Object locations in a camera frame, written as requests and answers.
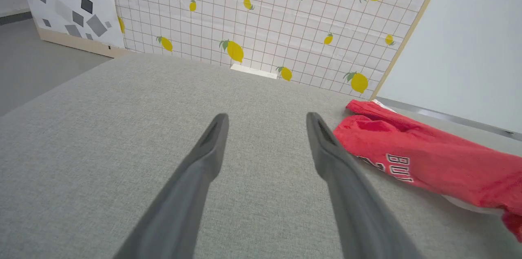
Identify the small white block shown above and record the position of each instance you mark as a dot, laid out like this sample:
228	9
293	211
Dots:
253	71

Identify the lemon print grid panel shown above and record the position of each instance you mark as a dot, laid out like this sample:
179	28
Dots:
261	18

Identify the red jersey garment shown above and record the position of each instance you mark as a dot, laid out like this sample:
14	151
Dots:
432	157

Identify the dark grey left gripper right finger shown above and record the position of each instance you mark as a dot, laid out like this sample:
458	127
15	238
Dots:
355	206

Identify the plain white panel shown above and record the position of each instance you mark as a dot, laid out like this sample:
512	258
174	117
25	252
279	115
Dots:
465	43

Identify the grey terrazzo pattern panel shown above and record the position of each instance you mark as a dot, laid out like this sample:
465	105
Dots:
69	2

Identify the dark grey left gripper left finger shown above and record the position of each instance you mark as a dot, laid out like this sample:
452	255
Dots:
183	202

